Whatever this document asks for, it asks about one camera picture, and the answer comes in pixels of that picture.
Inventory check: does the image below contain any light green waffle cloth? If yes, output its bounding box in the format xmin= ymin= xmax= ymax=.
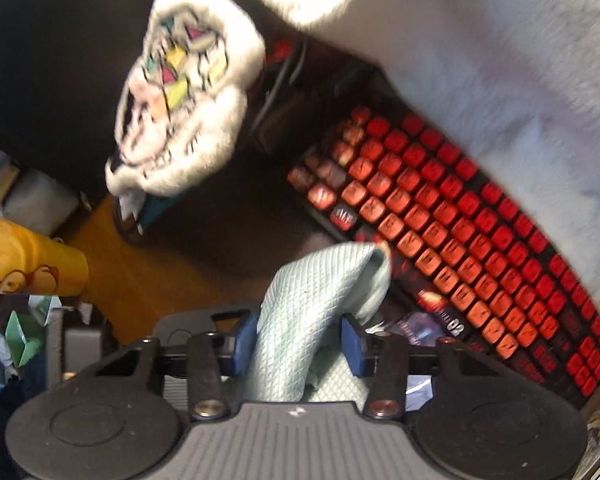
xmin=240 ymin=243 xmax=390 ymax=408

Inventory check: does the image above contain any clear plastic measuring cup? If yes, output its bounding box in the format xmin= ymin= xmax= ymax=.
xmin=367 ymin=288 xmax=471 ymax=347

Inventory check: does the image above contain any red keycap black keyboard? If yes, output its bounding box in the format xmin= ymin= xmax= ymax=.
xmin=287 ymin=106 xmax=600 ymax=406

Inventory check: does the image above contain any black box device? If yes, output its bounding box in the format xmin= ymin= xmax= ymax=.
xmin=45 ymin=304 xmax=119 ymax=390

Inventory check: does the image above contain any fluffy white patterned slipper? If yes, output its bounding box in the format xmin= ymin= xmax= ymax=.
xmin=105 ymin=0 xmax=265 ymax=219

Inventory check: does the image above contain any yellow printed plastic cup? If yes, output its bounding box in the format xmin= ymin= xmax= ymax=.
xmin=0 ymin=217 xmax=88 ymax=297

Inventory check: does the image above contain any large white terry towel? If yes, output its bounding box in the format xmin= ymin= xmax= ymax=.
xmin=261 ymin=0 xmax=600 ymax=306

